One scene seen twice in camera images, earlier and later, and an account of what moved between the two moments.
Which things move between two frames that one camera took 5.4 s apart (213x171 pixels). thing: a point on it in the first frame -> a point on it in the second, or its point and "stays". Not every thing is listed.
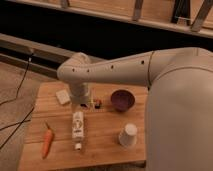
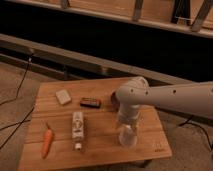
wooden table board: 110,128 stays
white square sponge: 63,96 stays
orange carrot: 47,142 stays
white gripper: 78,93 -> 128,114
